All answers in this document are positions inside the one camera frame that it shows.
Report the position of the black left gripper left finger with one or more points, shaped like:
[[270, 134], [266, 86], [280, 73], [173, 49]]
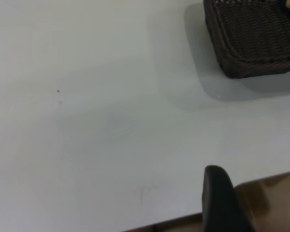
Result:
[[220, 203]]

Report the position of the black woven wicker basket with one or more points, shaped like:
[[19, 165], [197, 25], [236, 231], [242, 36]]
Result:
[[256, 38]]

